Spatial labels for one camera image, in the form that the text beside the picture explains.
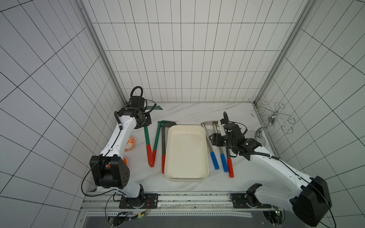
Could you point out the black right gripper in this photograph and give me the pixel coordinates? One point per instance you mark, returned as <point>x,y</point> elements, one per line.
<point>218,138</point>

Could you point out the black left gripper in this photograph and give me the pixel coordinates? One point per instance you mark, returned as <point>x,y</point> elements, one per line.
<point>148,121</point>

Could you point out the green hoe red grip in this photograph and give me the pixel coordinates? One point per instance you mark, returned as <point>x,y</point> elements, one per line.
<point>157,140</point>
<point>149,149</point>

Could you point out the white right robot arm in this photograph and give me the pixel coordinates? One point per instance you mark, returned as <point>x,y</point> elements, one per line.
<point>307,197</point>

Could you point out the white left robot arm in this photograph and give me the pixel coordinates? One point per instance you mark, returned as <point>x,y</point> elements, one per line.
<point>108,169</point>

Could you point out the cream plastic storage tray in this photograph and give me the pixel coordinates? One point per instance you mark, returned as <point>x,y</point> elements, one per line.
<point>186,156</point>

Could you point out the orange patterned bowl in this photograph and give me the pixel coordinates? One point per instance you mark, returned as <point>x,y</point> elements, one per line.
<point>130,144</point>

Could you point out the chrome wire cup rack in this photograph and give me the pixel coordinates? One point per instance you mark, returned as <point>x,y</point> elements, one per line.
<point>272,116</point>

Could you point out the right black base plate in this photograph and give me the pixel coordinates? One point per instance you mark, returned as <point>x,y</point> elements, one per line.
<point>239,201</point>

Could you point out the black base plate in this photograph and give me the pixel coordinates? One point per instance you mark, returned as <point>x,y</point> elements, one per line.
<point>239,201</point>
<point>150,200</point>

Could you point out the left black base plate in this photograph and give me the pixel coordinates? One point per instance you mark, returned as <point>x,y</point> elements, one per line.
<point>150,200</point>

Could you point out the aluminium mounting rail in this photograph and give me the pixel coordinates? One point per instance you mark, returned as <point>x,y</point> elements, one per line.
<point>175,203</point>

